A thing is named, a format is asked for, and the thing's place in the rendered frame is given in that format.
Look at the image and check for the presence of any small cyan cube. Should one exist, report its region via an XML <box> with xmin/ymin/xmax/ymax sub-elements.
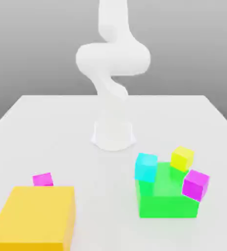
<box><xmin>134</xmin><ymin>152</ymin><xmax>158</xmax><ymax>183</ymax></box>

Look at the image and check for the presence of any small yellow cube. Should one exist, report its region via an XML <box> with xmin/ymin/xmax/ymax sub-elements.
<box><xmin>170</xmin><ymin>146</ymin><xmax>195</xmax><ymax>173</ymax></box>

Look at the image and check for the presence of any small magenta cube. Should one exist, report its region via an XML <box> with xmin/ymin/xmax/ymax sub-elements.
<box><xmin>181</xmin><ymin>169</ymin><xmax>210</xmax><ymax>202</ymax></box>
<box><xmin>32</xmin><ymin>172</ymin><xmax>54</xmax><ymax>187</ymax></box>

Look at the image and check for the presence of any large green box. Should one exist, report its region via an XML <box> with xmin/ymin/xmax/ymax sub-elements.
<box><xmin>135</xmin><ymin>161</ymin><xmax>200</xmax><ymax>219</ymax></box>

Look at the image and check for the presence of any large orange box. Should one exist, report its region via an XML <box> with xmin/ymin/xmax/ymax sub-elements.
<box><xmin>0</xmin><ymin>185</ymin><xmax>75</xmax><ymax>251</ymax></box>

